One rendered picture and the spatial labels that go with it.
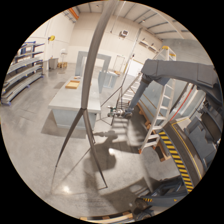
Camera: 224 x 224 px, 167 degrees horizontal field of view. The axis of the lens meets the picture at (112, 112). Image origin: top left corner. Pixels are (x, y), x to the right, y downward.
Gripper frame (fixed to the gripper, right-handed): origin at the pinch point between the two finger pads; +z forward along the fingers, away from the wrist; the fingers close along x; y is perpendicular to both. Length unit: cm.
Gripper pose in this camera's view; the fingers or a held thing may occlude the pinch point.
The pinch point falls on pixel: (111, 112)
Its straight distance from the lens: 152.5
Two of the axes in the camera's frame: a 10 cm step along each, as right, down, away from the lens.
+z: -9.4, -0.9, -3.2
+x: 2.3, 5.1, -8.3
